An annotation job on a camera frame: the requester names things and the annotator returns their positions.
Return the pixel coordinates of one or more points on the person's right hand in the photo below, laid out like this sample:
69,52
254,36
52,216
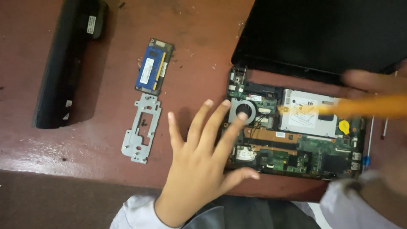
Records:
375,82

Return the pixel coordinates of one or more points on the person's left hand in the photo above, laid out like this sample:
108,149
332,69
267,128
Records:
194,178

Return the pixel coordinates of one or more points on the person's right fingers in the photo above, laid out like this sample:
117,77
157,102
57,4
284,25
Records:
362,81

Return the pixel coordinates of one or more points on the yellow coin cell battery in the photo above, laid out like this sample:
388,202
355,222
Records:
344,126

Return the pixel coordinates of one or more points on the black laptop screen lid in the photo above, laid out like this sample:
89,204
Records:
318,35

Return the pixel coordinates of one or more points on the silver laptop hard drive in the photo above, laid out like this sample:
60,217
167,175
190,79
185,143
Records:
302,122

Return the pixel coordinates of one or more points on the opened laptop base with motherboard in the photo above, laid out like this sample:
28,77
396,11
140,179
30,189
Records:
305,152

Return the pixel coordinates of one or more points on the copper heat pipe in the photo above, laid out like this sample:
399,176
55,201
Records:
270,135

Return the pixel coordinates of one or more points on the grey laptop cooling fan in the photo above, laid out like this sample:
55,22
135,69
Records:
237,109

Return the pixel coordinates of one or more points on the person's dark grey trousers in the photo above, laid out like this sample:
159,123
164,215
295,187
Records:
248,214

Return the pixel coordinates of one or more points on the dark grey cover plate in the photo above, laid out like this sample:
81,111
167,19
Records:
165,52

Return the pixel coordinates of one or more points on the blue memory module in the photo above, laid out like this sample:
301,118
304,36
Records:
151,68

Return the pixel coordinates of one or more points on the small black screws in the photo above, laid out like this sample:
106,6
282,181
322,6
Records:
144,122

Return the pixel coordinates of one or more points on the long black laptop battery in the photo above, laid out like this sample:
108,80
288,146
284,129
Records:
63,70

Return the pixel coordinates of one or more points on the grey metal bracket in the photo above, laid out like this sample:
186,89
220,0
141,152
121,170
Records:
133,143

